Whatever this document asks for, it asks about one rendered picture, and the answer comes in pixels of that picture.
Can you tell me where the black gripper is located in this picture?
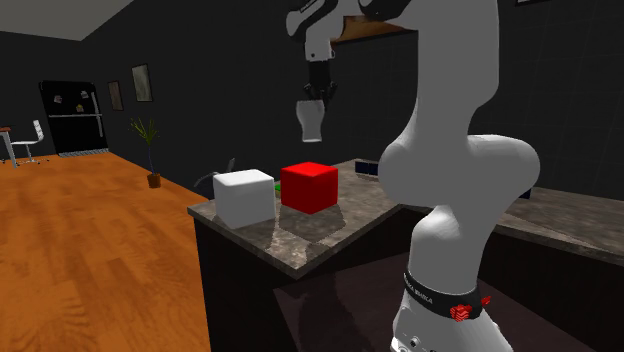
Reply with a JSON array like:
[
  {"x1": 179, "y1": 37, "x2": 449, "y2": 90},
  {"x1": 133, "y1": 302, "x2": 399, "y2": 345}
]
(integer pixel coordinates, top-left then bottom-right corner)
[{"x1": 302, "y1": 58, "x2": 339, "y2": 108}]

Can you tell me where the white cup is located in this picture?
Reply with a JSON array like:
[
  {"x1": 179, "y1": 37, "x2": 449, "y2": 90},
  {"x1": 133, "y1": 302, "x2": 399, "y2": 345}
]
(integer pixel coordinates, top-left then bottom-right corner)
[{"x1": 296, "y1": 99, "x2": 327, "y2": 144}]

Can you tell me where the dark blue flat object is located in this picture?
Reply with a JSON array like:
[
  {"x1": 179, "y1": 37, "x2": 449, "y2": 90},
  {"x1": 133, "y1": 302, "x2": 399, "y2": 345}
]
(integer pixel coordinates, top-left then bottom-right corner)
[{"x1": 354, "y1": 159, "x2": 382, "y2": 180}]

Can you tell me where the red cube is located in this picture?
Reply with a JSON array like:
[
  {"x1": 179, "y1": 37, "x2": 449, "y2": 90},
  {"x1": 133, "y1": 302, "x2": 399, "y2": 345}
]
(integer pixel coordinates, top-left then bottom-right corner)
[{"x1": 280, "y1": 161, "x2": 340, "y2": 216}]

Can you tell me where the white cube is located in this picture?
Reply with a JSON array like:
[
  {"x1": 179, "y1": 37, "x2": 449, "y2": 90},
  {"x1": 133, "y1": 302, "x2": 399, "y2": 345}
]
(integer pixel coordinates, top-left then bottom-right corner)
[{"x1": 212, "y1": 168, "x2": 277, "y2": 230}]

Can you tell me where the grey faucet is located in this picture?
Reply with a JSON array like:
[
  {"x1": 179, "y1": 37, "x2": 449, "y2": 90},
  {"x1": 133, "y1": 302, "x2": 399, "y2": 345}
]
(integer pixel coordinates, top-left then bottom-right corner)
[{"x1": 193, "y1": 157, "x2": 238, "y2": 189}]

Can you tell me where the potted plant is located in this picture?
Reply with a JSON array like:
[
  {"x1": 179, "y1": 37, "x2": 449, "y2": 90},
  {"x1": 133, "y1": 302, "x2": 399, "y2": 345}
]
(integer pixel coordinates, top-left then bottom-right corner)
[{"x1": 128, "y1": 116, "x2": 163, "y2": 190}]

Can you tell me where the dark robot stand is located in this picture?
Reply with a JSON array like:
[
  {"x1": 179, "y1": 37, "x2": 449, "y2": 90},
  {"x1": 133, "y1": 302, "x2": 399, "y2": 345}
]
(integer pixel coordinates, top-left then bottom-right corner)
[{"x1": 272, "y1": 252, "x2": 602, "y2": 352}]

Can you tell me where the black fridge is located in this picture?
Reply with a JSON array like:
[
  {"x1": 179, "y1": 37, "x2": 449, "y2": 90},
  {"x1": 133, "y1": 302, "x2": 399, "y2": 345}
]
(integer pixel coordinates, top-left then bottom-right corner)
[{"x1": 39, "y1": 79, "x2": 110, "y2": 157}]

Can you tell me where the white chair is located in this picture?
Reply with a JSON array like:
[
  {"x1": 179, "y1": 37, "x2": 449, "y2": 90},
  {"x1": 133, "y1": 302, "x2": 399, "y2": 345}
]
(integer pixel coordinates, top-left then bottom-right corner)
[{"x1": 9, "y1": 119, "x2": 50, "y2": 166}]

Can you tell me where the white table with brown top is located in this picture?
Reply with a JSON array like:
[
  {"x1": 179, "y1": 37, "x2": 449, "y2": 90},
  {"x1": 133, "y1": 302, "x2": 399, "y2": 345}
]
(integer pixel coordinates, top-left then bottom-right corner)
[{"x1": 0, "y1": 126, "x2": 19, "y2": 169}]

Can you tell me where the large wall picture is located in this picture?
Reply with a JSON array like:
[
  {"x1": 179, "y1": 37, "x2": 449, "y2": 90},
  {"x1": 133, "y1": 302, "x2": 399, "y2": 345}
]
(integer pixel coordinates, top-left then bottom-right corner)
[{"x1": 130, "y1": 63, "x2": 154, "y2": 104}]

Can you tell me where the small wall picture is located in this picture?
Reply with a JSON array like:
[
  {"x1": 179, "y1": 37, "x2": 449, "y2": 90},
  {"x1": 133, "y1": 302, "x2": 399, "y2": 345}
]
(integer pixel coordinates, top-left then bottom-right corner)
[{"x1": 107, "y1": 80, "x2": 125, "y2": 112}]

